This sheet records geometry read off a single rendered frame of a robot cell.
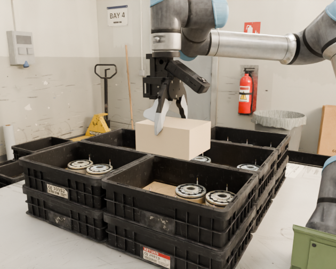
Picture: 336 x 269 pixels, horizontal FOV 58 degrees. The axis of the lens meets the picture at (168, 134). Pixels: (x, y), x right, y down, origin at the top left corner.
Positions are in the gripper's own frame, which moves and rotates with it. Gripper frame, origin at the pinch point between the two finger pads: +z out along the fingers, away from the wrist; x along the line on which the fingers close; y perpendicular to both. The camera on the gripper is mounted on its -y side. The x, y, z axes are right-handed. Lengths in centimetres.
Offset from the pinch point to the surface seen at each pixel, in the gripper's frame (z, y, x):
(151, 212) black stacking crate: 22.6, 4.1, 5.3
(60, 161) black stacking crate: 22, 62, -11
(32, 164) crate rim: 17, 53, 7
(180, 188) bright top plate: 23.7, 6.7, -15.4
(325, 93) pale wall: 19, -8, -316
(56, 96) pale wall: 32, 336, -224
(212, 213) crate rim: 17.7, -14.0, 5.3
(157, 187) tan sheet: 26.5, 17.6, -17.6
